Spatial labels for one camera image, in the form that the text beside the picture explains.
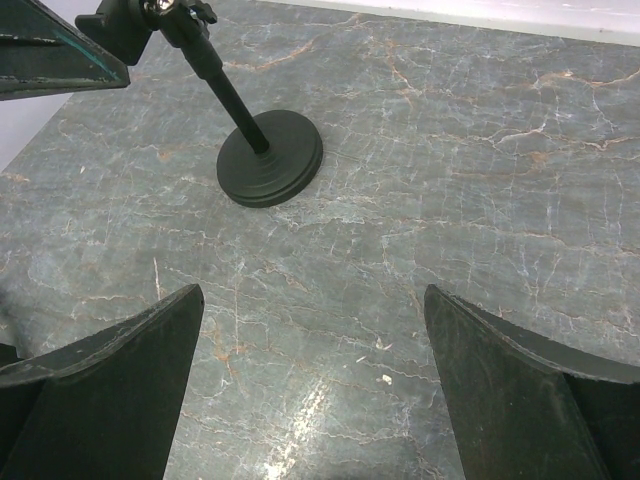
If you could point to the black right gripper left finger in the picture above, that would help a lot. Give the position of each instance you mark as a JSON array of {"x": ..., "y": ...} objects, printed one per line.
[{"x": 103, "y": 407}]

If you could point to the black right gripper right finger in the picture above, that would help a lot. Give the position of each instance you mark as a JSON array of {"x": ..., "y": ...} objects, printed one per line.
[{"x": 523, "y": 406}]

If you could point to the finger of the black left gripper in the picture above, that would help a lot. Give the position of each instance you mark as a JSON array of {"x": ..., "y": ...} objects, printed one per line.
[{"x": 42, "y": 54}]

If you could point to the black phone stand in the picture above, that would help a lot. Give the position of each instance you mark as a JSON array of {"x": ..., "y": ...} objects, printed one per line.
[{"x": 268, "y": 158}]

